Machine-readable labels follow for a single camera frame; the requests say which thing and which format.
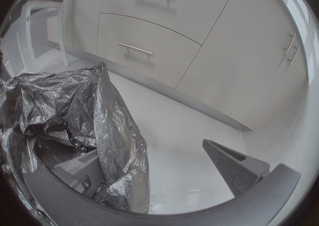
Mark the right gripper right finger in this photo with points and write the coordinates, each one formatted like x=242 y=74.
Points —
x=239 y=170

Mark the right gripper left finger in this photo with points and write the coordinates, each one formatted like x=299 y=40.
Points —
x=79 y=172

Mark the black plastic bag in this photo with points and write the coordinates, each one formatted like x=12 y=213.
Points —
x=74 y=100

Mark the white chair with grey seat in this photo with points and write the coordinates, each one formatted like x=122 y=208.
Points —
x=27 y=33

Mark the beige wardrobe with drawers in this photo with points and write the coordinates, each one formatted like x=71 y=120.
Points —
x=162 y=28

